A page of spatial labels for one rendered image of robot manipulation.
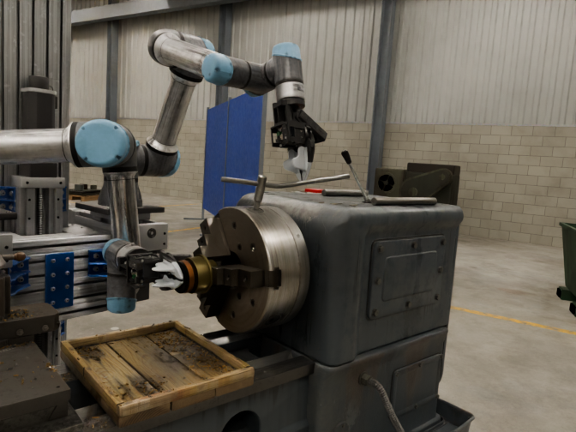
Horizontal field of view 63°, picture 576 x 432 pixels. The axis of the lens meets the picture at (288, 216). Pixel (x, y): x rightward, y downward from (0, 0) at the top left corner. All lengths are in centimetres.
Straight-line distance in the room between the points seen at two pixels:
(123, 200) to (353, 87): 1104
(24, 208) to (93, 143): 53
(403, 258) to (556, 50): 1010
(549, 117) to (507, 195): 173
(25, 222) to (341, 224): 104
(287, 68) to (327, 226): 42
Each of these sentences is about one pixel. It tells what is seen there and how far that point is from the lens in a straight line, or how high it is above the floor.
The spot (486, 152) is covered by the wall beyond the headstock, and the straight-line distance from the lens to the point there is 1108.
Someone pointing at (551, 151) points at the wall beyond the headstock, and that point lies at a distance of 1096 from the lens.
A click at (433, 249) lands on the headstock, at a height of 113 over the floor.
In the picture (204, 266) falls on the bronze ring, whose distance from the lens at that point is 111.
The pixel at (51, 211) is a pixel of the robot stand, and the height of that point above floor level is 114.
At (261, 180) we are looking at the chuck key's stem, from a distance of 114.
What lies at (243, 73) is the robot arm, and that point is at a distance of 129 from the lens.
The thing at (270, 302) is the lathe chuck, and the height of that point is 104.
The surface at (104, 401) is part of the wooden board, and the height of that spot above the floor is 88.
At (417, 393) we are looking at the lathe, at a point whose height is 69.
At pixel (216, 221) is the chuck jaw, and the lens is 121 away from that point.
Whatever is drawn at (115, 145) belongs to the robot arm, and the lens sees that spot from 125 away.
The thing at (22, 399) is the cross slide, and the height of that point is 97.
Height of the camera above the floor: 136
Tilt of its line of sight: 7 degrees down
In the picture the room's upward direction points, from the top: 4 degrees clockwise
